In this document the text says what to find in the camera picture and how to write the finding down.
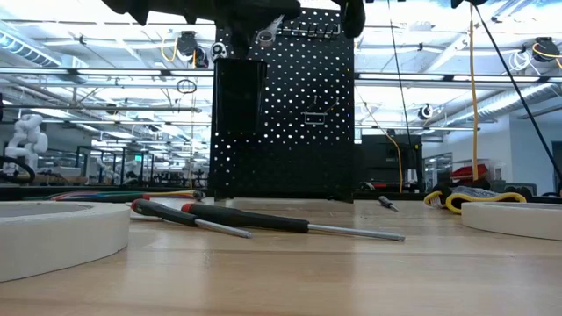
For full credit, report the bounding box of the black slanted stand pole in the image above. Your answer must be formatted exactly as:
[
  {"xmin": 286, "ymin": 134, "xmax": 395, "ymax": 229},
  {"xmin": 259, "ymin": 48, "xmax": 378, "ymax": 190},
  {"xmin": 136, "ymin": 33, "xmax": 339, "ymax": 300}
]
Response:
[{"xmin": 471, "ymin": 0, "xmax": 562, "ymax": 183}]

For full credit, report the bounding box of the black glove yellow trim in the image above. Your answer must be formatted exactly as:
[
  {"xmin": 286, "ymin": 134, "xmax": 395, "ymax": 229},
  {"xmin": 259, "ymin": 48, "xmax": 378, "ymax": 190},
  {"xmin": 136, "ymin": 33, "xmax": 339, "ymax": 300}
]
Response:
[{"xmin": 422, "ymin": 176, "xmax": 528, "ymax": 216}]

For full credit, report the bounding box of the short black precision screwdriver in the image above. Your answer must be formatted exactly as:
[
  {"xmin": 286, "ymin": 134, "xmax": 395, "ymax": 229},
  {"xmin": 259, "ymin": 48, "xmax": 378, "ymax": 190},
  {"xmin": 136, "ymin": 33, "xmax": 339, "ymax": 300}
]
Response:
[{"xmin": 378, "ymin": 195, "xmax": 400, "ymax": 213}]

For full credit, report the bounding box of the black pegboard bin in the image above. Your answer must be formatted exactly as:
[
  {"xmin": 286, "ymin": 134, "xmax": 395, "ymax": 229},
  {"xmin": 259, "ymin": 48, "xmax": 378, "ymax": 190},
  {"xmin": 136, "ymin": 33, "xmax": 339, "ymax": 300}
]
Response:
[{"xmin": 213, "ymin": 57, "xmax": 270, "ymax": 135}]

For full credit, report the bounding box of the black aluminium table frame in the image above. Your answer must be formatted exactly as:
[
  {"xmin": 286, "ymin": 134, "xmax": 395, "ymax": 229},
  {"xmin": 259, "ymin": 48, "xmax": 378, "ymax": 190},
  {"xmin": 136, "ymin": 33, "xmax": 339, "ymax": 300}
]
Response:
[{"xmin": 0, "ymin": 184, "xmax": 562, "ymax": 204}]

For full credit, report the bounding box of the silver double wire hook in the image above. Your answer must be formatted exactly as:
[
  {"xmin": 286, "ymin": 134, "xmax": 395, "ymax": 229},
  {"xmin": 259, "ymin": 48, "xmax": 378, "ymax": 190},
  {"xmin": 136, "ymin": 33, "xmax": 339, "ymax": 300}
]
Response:
[{"xmin": 301, "ymin": 97, "xmax": 340, "ymax": 126}]

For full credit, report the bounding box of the multicoloured cable bundle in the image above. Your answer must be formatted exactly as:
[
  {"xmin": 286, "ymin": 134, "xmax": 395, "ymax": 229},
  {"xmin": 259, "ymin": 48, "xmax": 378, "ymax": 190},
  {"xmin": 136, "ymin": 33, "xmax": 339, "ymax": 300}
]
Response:
[{"xmin": 24, "ymin": 189, "xmax": 207, "ymax": 202}]

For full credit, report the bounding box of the black hanging cable loop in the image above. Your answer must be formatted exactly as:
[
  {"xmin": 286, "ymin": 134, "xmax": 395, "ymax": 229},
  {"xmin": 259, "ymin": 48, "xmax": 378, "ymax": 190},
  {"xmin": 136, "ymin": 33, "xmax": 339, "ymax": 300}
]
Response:
[{"xmin": 176, "ymin": 78, "xmax": 198, "ymax": 95}]

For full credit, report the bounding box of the black background cabinet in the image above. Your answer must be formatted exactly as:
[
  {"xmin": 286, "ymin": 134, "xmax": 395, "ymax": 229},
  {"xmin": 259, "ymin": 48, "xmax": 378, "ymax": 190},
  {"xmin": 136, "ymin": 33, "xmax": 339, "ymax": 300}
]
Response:
[{"xmin": 358, "ymin": 133, "xmax": 424, "ymax": 193}]

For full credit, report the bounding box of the silver combination wrench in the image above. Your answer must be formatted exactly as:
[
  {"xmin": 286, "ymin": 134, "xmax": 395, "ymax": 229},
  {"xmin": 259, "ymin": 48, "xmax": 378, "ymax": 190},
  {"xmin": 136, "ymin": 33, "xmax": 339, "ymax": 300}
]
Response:
[{"xmin": 256, "ymin": 14, "xmax": 286, "ymax": 48}]

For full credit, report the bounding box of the black ceiling cable reel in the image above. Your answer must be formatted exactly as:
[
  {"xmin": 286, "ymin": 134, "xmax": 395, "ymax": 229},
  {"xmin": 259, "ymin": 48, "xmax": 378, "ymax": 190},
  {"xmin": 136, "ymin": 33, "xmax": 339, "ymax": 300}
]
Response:
[
  {"xmin": 530, "ymin": 36, "xmax": 562, "ymax": 65},
  {"xmin": 177, "ymin": 29, "xmax": 210, "ymax": 70},
  {"xmin": 416, "ymin": 103, "xmax": 436, "ymax": 121}
]

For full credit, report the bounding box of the yellow hanging cable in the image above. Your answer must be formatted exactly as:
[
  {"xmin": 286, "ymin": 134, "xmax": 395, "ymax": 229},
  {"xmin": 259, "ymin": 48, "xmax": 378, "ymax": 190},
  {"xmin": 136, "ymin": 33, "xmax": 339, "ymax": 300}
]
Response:
[{"xmin": 467, "ymin": 0, "xmax": 480, "ymax": 182}]

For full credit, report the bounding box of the black metal pegboard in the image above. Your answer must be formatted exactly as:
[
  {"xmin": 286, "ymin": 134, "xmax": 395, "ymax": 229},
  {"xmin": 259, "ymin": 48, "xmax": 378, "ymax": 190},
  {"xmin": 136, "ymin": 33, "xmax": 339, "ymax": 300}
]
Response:
[{"xmin": 207, "ymin": 6, "xmax": 356, "ymax": 204}]

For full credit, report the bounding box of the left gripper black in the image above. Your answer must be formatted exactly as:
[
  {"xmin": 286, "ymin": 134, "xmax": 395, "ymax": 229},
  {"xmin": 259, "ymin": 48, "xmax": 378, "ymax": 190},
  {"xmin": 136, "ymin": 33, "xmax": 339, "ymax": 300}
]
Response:
[{"xmin": 102, "ymin": 0, "xmax": 303, "ymax": 59}]

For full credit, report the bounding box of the red background bin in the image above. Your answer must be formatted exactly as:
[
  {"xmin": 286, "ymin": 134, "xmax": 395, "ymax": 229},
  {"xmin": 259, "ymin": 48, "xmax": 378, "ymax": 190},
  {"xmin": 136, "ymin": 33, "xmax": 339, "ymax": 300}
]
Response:
[{"xmin": 450, "ymin": 162, "xmax": 489, "ymax": 182}]

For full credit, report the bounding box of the silver pegboard tool rail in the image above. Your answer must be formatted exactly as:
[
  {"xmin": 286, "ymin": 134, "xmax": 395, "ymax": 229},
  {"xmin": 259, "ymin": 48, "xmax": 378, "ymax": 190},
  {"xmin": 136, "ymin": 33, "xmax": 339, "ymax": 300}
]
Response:
[{"xmin": 276, "ymin": 19, "xmax": 342, "ymax": 40}]

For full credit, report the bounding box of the thin yellow curved cable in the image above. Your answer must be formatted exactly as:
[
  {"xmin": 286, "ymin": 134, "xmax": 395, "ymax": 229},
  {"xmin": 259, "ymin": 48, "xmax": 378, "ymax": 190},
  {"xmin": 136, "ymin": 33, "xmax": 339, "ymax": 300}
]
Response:
[{"xmin": 354, "ymin": 85, "xmax": 405, "ymax": 194}]

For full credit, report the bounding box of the white masking tape roll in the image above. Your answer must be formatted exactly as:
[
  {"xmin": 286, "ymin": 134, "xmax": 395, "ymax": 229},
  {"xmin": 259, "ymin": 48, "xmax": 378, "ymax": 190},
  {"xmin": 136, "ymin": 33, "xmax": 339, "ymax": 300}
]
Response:
[
  {"xmin": 0, "ymin": 200, "xmax": 133, "ymax": 284},
  {"xmin": 460, "ymin": 201, "xmax": 562, "ymax": 242}
]

